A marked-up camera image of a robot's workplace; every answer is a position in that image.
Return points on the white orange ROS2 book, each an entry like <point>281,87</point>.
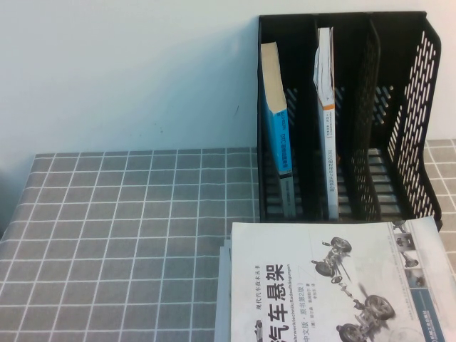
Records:
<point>330,142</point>

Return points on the blue spine thick book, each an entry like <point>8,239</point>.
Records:
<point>281,142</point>

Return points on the white-edged book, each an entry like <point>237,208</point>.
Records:
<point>226,270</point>

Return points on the grey cover book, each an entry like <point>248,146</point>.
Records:
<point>218,310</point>

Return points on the black plastic book stand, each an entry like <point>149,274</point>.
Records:
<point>360,107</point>

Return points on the white car suspension book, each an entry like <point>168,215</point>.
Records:
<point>320,285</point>

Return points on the grey checked tablecloth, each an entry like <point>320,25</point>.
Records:
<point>107,231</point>

